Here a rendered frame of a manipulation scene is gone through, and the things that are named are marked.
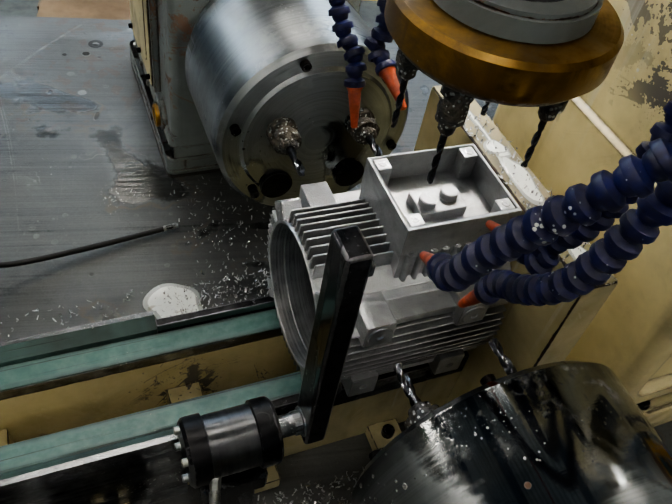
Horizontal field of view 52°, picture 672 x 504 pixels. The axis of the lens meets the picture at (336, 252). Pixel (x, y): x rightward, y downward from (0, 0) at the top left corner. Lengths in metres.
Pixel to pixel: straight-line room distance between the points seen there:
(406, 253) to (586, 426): 0.23
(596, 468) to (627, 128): 0.37
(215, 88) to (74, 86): 0.54
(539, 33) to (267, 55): 0.37
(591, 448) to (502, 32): 0.29
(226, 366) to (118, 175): 0.43
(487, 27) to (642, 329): 0.39
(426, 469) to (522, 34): 0.31
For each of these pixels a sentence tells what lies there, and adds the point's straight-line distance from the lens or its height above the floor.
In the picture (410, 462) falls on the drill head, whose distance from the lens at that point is 0.53.
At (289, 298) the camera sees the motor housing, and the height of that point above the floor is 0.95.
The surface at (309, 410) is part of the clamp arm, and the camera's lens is 0.60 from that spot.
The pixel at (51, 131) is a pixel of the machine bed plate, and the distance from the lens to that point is 1.25.
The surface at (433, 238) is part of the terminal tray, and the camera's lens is 0.64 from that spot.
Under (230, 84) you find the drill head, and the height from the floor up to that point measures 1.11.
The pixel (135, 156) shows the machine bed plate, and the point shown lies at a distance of 1.19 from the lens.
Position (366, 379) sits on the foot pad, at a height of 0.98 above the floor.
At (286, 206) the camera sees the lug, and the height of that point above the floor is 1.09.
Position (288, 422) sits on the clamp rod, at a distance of 0.63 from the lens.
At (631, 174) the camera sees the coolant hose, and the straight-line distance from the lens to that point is 0.36.
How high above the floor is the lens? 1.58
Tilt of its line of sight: 47 degrees down
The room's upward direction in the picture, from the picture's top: 12 degrees clockwise
